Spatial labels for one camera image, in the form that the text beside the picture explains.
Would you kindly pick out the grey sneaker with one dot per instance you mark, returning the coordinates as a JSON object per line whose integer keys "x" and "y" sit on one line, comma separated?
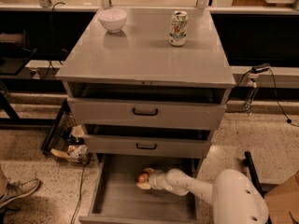
{"x": 16, "y": 190}

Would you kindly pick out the wire basket with trash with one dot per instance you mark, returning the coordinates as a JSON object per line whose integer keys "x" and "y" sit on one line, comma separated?
{"x": 62, "y": 144}

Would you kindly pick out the bottom grey drawer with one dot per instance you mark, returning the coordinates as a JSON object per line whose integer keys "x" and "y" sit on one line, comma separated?
{"x": 118, "y": 200}

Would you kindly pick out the green white soda can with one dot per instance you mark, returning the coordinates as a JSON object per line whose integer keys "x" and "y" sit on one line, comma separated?
{"x": 178, "y": 28}

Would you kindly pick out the white bowl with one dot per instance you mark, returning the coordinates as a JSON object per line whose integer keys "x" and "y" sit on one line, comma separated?
{"x": 112, "y": 19}

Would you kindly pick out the red apple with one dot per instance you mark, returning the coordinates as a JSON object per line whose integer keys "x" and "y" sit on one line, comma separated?
{"x": 143, "y": 178}

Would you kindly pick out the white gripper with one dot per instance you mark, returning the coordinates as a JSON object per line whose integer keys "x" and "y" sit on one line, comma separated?
{"x": 154, "y": 177}

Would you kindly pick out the black power adapter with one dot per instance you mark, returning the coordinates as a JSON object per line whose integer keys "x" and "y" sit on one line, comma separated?
{"x": 260, "y": 68}

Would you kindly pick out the top grey drawer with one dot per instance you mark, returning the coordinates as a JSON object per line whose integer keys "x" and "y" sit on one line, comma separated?
{"x": 147, "y": 106}

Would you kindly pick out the grey drawer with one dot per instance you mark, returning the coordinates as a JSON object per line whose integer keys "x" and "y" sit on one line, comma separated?
{"x": 146, "y": 141}
{"x": 118, "y": 200}
{"x": 147, "y": 106}

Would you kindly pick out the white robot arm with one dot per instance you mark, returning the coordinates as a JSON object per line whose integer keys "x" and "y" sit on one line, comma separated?
{"x": 233, "y": 197}

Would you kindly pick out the black metal bar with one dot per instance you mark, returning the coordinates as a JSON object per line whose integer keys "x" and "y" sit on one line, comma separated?
{"x": 248, "y": 161}

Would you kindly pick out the cardboard box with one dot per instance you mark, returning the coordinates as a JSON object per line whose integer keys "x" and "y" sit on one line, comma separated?
{"x": 283, "y": 202}

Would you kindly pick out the middle grey drawer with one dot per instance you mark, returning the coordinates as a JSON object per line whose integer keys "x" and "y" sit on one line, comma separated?
{"x": 146, "y": 141}

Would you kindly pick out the grey drawer cabinet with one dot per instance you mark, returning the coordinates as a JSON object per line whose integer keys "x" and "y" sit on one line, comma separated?
{"x": 141, "y": 55}

